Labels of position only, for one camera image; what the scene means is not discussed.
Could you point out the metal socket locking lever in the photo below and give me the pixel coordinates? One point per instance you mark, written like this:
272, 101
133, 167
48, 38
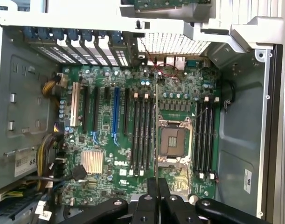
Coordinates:
201, 113

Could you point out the long black expansion slot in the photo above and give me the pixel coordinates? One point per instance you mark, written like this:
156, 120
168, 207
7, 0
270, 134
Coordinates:
96, 109
85, 109
126, 112

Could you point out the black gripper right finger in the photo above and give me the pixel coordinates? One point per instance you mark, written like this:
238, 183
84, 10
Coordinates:
175, 212

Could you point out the grey disk bay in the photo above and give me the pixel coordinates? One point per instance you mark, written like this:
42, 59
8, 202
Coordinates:
16, 210

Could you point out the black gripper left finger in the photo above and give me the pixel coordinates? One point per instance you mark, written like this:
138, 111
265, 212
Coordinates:
144, 210

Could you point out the silver chipset heat sink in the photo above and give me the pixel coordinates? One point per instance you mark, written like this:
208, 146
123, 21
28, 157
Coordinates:
92, 162

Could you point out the metal socket cover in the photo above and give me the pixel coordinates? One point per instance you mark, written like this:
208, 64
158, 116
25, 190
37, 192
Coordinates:
183, 182

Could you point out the grey power supply unit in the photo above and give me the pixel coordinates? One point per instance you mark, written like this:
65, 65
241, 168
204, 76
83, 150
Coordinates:
23, 93

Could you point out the blue expansion slot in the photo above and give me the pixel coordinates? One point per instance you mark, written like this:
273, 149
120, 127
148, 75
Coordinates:
116, 112

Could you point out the short black expansion slot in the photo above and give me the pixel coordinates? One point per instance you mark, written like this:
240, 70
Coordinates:
106, 93

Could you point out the perforated metal slot cover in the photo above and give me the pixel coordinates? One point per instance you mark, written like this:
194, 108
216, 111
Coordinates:
64, 50
121, 57
78, 52

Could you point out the grey PC case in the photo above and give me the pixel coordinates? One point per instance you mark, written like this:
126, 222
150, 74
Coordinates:
240, 130

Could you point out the white expansion slot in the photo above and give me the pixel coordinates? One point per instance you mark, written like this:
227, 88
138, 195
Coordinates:
74, 105

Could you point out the CPU socket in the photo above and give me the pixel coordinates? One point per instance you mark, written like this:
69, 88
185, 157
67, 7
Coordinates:
173, 142

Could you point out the blue slot retainer clip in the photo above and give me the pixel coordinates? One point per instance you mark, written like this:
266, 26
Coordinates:
57, 34
29, 32
44, 33
72, 35
116, 37
87, 36

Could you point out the black RAM slot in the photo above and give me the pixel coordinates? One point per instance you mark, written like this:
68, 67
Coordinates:
198, 140
150, 133
209, 140
144, 133
203, 140
134, 133
139, 133

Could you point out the green Dell motherboard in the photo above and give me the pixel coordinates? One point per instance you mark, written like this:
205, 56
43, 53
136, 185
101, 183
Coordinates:
105, 144

